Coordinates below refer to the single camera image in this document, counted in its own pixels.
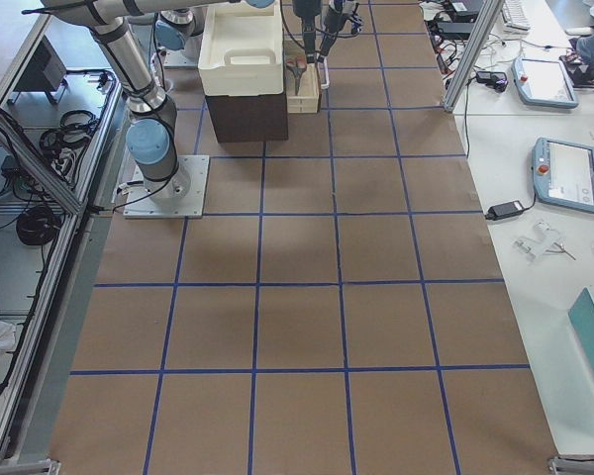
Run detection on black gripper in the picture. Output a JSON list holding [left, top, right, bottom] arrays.
[[301, 0, 347, 64]]

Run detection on grey orange handled scissors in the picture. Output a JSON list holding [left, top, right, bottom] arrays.
[[285, 55, 307, 95]]

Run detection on light wooden drawer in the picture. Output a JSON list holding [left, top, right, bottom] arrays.
[[283, 41, 321, 114]]

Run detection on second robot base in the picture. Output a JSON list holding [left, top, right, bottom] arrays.
[[155, 7, 206, 68]]

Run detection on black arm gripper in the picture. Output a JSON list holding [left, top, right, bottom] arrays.
[[292, 0, 322, 22]]

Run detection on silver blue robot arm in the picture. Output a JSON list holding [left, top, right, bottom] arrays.
[[22, 1, 358, 120]]

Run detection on cream plastic tray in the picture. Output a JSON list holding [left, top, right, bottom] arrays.
[[198, 1, 284, 97]]

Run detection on upper blue teach pendant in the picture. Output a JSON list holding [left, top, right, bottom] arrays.
[[511, 56, 578, 109]]

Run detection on blue teach pendant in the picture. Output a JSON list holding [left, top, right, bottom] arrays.
[[511, 56, 578, 109], [532, 138, 594, 214]]

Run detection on black power adapter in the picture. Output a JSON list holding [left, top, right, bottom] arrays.
[[485, 200, 526, 221]]

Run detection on brown paper table mat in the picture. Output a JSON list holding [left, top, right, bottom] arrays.
[[49, 1, 555, 474]]

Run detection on lower blue teach pendant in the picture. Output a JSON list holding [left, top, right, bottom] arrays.
[[532, 138, 594, 214]]

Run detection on white drawer handle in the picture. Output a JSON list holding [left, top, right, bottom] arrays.
[[318, 60, 331, 91]]

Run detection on aluminium frame post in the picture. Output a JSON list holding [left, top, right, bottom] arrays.
[[443, 0, 503, 113]]

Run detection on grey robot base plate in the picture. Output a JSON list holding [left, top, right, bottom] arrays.
[[122, 155, 210, 219]]

